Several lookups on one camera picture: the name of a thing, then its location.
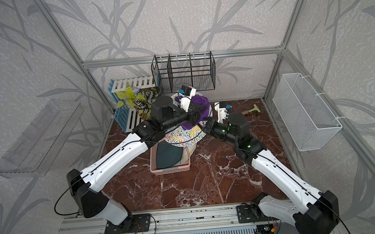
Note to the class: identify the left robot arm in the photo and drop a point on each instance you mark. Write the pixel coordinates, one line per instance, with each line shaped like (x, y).
(86, 185)

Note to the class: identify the colourful mosaic round plate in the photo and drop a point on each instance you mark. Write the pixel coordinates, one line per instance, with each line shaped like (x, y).
(181, 137)

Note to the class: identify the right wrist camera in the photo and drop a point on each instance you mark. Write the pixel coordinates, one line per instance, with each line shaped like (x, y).
(222, 110)

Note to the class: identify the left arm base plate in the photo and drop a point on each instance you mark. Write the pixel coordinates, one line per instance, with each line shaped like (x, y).
(132, 224)

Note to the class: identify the clear plastic wall shelf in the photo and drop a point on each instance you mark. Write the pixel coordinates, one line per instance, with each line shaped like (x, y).
(34, 152)

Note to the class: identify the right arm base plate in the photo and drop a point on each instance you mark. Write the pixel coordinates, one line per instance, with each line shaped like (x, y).
(249, 213)

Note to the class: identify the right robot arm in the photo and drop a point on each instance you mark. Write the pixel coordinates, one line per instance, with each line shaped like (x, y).
(308, 209)

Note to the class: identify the potted plant yellow pot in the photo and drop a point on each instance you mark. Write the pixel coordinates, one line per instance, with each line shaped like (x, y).
(139, 99)

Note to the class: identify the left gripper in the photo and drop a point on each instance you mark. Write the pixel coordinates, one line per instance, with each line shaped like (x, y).
(192, 113)

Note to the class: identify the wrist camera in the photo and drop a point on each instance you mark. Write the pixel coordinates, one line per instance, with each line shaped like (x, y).
(222, 110)
(185, 94)

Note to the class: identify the black wire wall basket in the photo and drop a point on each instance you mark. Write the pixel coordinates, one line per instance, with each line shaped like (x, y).
(195, 70)

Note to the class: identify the white wire wall basket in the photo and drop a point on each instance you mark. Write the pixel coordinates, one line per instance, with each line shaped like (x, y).
(307, 117)

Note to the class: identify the dark teal square plate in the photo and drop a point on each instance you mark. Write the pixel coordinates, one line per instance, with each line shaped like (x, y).
(168, 155)

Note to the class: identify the pink plastic basket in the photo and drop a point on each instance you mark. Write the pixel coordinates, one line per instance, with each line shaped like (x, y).
(155, 171)

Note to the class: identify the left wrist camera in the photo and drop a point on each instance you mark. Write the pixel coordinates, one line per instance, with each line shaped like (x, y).
(185, 94)

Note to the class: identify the purple cloth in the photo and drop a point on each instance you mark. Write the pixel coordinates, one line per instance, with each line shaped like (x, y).
(198, 100)

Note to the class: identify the blue white slatted crate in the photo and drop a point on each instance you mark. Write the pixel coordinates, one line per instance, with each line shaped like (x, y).
(127, 117)

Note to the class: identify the aluminium front rail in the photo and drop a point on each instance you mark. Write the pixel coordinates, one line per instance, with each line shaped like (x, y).
(165, 220)

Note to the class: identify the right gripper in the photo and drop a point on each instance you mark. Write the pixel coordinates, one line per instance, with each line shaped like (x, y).
(211, 125)

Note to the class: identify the striped white round plate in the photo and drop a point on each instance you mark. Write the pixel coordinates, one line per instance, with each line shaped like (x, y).
(187, 152)

